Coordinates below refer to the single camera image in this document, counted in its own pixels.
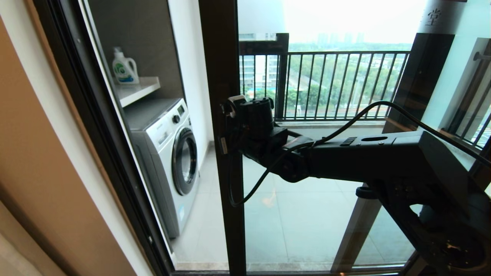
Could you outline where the dark framed sliding glass door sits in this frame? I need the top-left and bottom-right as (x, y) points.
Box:
(198, 0), (491, 276)

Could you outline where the white front-load washing machine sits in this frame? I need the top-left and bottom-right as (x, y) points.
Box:
(124, 98), (200, 239)

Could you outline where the grey stone window sill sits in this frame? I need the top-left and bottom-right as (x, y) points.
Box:
(274, 120), (386, 129)

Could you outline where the white shelf board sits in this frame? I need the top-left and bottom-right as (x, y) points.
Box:
(115, 77), (161, 108)

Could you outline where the black metal balcony railing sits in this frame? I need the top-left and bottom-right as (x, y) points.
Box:
(240, 50), (411, 120)
(441, 38), (491, 150)

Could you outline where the white detergent bottle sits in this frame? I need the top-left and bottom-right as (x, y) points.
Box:
(112, 47), (139, 85)

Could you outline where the brown cabinet back panel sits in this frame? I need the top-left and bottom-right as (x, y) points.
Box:
(86, 0), (185, 101)

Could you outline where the dark framed glass door panel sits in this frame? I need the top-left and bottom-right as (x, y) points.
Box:
(332, 0), (491, 273)

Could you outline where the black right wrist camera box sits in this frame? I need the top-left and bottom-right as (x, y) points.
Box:
(229, 96), (275, 130)

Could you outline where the black window frame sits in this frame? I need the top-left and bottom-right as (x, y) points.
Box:
(238, 33), (290, 119)

